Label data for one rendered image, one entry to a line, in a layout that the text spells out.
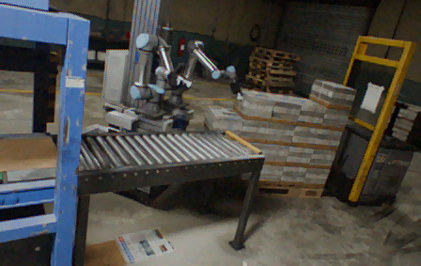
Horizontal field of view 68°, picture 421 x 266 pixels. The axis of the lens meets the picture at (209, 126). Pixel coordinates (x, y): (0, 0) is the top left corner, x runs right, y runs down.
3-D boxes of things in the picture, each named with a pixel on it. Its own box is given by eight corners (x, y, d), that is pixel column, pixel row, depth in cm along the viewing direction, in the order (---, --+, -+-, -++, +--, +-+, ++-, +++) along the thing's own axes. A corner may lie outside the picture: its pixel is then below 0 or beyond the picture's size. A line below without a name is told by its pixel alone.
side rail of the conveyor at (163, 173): (257, 168, 238) (261, 153, 234) (262, 171, 234) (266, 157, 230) (67, 193, 160) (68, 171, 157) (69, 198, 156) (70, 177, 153)
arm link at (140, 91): (150, 101, 266) (160, 36, 250) (135, 101, 256) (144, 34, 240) (143, 98, 274) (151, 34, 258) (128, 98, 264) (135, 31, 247)
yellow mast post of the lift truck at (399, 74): (346, 196, 359) (403, 40, 307) (351, 196, 362) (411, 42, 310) (350, 201, 351) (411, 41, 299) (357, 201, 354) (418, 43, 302)
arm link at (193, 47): (187, 37, 297) (222, 73, 291) (193, 37, 307) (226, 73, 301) (179, 46, 302) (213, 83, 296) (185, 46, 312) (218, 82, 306)
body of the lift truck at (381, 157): (322, 178, 424) (341, 122, 400) (355, 179, 440) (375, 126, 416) (356, 207, 361) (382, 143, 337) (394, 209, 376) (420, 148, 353)
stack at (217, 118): (193, 175, 357) (207, 104, 332) (283, 180, 390) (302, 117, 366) (199, 193, 321) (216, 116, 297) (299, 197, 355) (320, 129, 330)
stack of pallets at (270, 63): (269, 88, 1076) (278, 51, 1037) (290, 97, 1008) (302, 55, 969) (241, 87, 992) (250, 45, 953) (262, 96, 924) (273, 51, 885)
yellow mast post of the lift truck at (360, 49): (314, 169, 419) (358, 36, 367) (319, 170, 422) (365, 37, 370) (318, 173, 411) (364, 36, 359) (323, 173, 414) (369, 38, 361)
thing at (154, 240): (161, 226, 256) (161, 226, 256) (177, 250, 235) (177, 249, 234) (116, 237, 235) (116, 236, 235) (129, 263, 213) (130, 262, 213)
